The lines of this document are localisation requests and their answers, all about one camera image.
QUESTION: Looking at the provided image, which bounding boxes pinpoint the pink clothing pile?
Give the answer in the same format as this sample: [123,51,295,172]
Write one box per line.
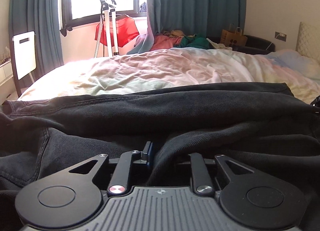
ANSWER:
[134,33,183,52]

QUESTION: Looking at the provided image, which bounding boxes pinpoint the black sweatpants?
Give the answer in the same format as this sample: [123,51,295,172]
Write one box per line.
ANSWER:
[1,83,319,230]

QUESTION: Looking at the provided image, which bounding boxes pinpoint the teal curtain left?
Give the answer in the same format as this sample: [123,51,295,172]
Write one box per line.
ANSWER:
[9,0,63,80]

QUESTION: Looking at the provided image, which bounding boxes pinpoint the black armchair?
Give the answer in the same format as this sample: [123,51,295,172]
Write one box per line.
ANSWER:
[207,34,276,55]

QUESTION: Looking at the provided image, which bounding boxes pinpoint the beige quilted headboard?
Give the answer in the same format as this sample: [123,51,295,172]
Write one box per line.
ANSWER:
[296,22,320,61]

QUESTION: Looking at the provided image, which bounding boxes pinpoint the wall power socket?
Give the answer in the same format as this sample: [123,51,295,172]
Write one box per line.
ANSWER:
[274,31,287,42]

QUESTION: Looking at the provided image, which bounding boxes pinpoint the white garment steamer stand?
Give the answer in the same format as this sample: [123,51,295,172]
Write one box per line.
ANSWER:
[94,0,119,58]

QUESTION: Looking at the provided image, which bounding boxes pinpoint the green clothing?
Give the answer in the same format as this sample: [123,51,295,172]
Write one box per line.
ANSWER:
[175,34,210,50]

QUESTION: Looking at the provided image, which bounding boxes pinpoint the brown paper bag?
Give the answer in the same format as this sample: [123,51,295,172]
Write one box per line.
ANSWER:
[220,24,247,47]

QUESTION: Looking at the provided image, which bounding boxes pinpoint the teal curtain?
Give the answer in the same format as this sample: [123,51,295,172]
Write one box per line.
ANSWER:
[9,0,63,80]
[129,0,246,54]

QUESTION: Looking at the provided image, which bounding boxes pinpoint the pastel bed duvet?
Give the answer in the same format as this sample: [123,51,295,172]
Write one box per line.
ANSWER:
[21,48,319,103]

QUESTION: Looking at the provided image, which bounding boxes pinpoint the white plastic bag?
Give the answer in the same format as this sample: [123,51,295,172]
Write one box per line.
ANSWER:
[206,38,233,51]

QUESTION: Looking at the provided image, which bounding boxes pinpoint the white chair with black frame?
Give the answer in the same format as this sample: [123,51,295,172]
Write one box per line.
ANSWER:
[11,31,36,97]

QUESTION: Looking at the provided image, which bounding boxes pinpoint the teal curtain right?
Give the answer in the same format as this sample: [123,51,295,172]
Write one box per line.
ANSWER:
[129,0,246,54]

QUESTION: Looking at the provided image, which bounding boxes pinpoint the white dressing table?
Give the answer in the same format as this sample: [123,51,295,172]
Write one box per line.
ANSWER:
[0,59,16,104]

